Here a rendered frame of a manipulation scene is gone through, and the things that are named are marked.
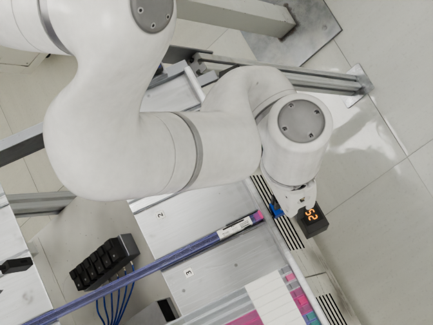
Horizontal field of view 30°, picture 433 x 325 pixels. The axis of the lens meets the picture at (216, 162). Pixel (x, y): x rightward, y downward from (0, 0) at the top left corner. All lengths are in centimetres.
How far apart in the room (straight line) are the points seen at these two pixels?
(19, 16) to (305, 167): 49
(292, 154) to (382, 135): 103
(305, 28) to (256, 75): 112
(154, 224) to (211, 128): 50
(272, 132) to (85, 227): 84
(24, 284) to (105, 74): 73
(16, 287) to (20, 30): 70
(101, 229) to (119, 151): 99
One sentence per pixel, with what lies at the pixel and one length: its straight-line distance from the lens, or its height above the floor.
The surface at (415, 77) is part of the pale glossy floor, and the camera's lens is 201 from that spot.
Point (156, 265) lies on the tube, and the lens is 132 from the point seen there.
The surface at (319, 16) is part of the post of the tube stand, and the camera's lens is 214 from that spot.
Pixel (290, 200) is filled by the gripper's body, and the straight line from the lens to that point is 119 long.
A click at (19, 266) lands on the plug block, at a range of 123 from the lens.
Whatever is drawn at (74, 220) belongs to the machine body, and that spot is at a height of 62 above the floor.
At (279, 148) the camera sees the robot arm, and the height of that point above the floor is 98.
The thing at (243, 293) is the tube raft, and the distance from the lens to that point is 131.
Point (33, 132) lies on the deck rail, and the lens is 143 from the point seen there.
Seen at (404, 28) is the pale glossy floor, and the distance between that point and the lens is 204.
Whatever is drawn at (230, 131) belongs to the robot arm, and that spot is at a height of 111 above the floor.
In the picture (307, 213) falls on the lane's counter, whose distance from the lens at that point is 138.
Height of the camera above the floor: 184
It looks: 53 degrees down
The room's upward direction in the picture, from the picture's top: 92 degrees counter-clockwise
